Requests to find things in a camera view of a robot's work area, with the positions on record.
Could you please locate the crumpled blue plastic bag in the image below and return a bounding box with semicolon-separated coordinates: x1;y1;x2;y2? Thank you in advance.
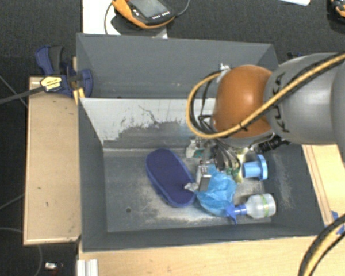
195;165;238;219

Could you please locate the dark blue oval case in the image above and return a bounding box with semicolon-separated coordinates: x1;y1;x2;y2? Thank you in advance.
145;148;197;208

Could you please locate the light blue plastic spool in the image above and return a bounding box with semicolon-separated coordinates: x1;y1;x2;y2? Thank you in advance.
241;154;269;181

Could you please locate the clear plastic bottle blue cap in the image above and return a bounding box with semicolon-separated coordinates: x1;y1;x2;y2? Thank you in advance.
226;193;277;225

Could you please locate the grey metal bin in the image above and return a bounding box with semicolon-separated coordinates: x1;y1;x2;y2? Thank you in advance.
75;32;326;252

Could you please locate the pale wood board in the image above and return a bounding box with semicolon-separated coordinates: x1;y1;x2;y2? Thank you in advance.
22;76;83;246

